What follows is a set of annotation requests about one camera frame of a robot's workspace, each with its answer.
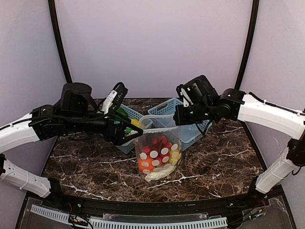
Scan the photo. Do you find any red toy strawberry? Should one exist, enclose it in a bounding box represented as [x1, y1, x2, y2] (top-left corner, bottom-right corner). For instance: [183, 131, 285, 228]
[141, 136, 172, 163]

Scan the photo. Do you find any clear dotted zip top bag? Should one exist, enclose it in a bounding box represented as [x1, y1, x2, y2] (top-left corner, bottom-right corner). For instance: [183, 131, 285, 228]
[134, 114, 182, 183]

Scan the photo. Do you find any orange toy fruit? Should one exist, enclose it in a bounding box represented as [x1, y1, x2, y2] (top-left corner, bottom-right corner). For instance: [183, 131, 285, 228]
[138, 153, 155, 175]

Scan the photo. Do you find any white toy radish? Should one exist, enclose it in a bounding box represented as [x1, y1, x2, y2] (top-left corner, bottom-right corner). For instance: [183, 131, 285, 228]
[145, 164, 176, 182]

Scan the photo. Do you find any yellow toy lemon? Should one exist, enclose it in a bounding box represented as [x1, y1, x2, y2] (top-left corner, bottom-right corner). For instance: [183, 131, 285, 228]
[169, 150, 181, 165]

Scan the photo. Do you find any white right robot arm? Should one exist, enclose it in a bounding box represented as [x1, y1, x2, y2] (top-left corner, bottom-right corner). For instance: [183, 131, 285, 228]
[173, 75, 305, 194]

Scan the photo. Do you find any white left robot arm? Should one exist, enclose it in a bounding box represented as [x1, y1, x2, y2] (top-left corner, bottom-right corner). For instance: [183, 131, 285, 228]
[0, 82, 143, 198]

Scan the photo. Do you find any small blue perforated basket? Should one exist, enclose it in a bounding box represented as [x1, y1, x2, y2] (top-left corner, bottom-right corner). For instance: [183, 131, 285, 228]
[115, 104, 143, 154]

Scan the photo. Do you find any large blue perforated basket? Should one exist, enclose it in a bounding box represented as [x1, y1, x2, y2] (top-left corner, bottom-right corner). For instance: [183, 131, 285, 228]
[148, 98, 212, 151]

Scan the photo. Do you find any yellow toy corn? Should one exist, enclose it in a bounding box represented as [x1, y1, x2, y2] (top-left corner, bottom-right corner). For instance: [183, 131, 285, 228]
[131, 119, 139, 127]

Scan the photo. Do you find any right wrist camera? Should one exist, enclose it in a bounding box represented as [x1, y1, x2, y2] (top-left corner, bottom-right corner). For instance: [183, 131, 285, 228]
[176, 84, 193, 107]

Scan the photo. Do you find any black front table rail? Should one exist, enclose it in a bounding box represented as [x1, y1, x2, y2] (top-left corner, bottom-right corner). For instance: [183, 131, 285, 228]
[43, 194, 263, 216]

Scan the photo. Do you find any white slotted cable duct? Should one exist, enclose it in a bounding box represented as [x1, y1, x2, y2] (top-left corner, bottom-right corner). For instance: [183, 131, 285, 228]
[30, 204, 228, 229]

